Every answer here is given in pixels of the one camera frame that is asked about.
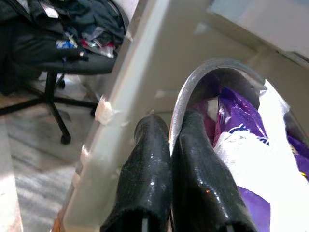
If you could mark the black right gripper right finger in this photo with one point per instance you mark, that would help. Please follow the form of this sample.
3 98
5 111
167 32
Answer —
200 174

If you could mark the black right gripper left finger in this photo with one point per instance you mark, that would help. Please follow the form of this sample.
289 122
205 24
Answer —
147 174

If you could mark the clear plastic bowl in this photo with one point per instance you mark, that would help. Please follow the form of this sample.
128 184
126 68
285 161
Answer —
190 83

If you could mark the white tape piece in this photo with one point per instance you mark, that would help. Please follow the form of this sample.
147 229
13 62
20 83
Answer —
87 154
103 111

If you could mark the purple and white packet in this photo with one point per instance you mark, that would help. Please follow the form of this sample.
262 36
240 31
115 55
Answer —
241 113

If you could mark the beige table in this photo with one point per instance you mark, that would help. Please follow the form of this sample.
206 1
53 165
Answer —
149 60

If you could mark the black office chair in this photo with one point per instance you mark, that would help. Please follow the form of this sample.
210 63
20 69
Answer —
49 91

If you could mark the pile of dark clothes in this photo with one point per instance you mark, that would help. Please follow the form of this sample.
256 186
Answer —
79 17

